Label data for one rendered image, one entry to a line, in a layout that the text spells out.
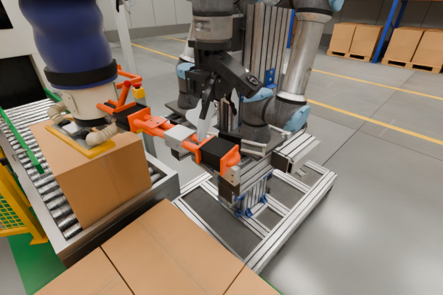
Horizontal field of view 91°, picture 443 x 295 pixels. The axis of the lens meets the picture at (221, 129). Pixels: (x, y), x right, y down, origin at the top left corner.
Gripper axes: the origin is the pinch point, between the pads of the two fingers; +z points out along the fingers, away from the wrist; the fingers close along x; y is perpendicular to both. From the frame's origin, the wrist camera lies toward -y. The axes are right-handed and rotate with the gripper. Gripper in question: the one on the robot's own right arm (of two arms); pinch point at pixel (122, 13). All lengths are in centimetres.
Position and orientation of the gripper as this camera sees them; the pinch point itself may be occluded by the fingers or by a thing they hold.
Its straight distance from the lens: 135.9
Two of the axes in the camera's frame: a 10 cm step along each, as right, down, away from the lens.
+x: -6.9, -3.8, 6.2
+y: 7.2, -3.6, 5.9
